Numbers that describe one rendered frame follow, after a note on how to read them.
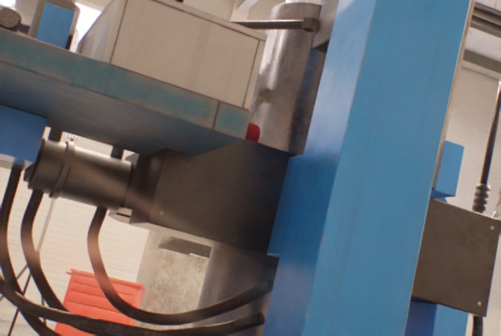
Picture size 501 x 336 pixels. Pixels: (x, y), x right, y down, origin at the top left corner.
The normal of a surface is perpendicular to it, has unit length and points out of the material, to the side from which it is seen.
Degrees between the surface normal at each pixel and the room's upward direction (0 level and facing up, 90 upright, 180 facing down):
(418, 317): 90
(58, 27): 90
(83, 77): 90
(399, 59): 90
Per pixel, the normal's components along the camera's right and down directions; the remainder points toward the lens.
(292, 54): -0.23, -0.26
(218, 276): -0.67, -0.30
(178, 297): 0.28, -0.13
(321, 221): -0.90, -0.29
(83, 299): 0.04, -0.20
